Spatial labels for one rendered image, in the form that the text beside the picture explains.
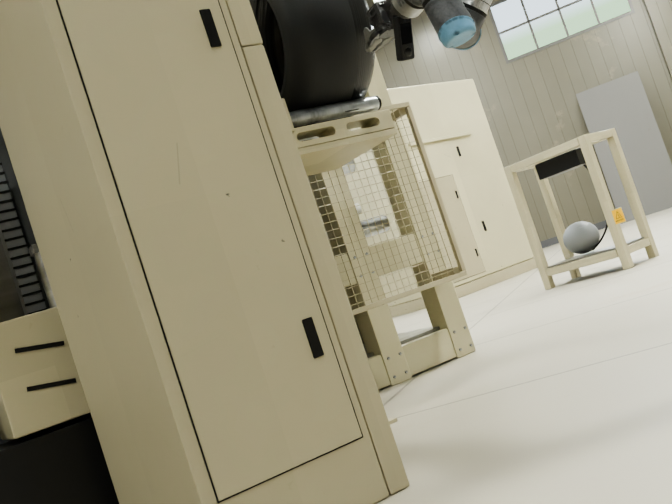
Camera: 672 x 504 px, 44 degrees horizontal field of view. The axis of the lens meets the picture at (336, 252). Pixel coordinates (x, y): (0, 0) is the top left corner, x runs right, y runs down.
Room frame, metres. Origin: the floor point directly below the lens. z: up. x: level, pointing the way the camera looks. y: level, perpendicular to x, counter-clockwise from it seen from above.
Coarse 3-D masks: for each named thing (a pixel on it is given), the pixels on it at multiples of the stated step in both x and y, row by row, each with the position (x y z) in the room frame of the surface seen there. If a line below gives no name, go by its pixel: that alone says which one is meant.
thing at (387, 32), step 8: (384, 0) 2.18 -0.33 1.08; (376, 8) 2.18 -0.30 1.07; (384, 8) 2.18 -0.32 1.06; (392, 8) 2.13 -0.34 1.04; (368, 16) 2.22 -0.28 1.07; (376, 16) 2.20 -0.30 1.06; (384, 16) 2.18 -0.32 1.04; (392, 16) 2.17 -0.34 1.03; (400, 16) 2.13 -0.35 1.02; (376, 24) 2.21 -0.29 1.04; (384, 24) 2.18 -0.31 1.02; (392, 24) 2.17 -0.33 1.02; (384, 32) 2.19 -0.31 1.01; (392, 32) 2.21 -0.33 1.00
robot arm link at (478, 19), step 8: (464, 0) 2.11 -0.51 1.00; (472, 0) 2.11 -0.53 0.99; (480, 0) 2.11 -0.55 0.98; (488, 0) 2.12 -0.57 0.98; (472, 8) 2.11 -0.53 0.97; (480, 8) 2.11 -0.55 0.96; (488, 8) 2.13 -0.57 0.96; (472, 16) 2.10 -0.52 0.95; (480, 16) 2.12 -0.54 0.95; (480, 24) 2.13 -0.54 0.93; (480, 32) 2.19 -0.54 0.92; (472, 40) 2.14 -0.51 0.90; (456, 48) 2.18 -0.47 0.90; (464, 48) 2.18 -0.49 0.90
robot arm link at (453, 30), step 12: (432, 0) 2.00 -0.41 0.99; (444, 0) 1.99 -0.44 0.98; (456, 0) 2.00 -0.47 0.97; (432, 12) 2.01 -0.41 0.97; (444, 12) 1.99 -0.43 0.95; (456, 12) 1.99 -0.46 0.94; (468, 12) 2.03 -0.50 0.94; (432, 24) 2.04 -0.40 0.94; (444, 24) 2.00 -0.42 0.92; (456, 24) 1.99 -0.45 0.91; (468, 24) 2.00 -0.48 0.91; (444, 36) 2.01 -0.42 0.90; (456, 36) 2.00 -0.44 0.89; (468, 36) 2.04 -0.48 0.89
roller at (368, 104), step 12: (372, 96) 2.50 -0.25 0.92; (312, 108) 2.38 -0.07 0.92; (324, 108) 2.39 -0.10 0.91; (336, 108) 2.41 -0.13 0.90; (348, 108) 2.43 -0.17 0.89; (360, 108) 2.46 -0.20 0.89; (372, 108) 2.49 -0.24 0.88; (300, 120) 2.35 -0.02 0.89; (312, 120) 2.37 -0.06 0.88; (324, 120) 2.41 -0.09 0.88
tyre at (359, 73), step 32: (256, 0) 2.70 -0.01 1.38; (288, 0) 2.29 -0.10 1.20; (320, 0) 2.30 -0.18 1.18; (352, 0) 2.36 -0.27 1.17; (288, 32) 2.30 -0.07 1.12; (320, 32) 2.30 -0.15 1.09; (352, 32) 2.36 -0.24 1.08; (288, 64) 2.34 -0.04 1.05; (320, 64) 2.32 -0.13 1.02; (352, 64) 2.39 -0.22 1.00; (288, 96) 2.39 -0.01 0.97; (320, 96) 2.39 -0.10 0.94; (352, 96) 2.46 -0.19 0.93
